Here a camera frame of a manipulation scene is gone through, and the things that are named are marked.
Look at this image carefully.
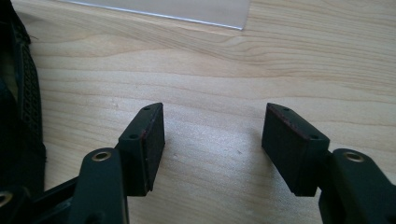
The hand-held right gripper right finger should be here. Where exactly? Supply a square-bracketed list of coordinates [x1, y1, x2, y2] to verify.
[261, 103, 396, 224]

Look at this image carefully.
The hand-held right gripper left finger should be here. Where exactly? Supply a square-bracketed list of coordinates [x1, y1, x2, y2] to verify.
[67, 102, 166, 224]

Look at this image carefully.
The clear plastic sheet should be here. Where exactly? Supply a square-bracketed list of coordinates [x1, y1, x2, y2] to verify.
[59, 0, 251, 31]

